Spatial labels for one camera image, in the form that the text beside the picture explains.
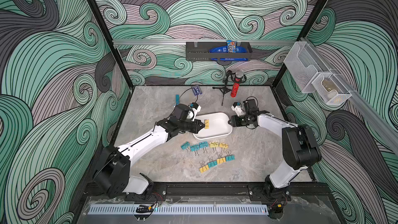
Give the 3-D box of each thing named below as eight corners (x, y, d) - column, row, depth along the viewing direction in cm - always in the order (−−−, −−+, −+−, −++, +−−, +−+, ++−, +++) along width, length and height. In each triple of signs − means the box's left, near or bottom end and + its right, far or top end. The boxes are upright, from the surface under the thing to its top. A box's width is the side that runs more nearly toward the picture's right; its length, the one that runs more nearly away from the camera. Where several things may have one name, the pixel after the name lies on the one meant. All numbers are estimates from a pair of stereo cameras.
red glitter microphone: (229, 102, 112) (237, 74, 92) (228, 97, 115) (235, 69, 95) (235, 102, 112) (244, 74, 92) (234, 97, 115) (242, 69, 95)
